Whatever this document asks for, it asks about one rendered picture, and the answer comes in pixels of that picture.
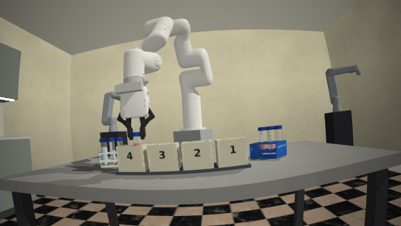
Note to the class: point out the blue tube rack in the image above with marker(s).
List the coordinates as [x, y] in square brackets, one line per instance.
[279, 151]

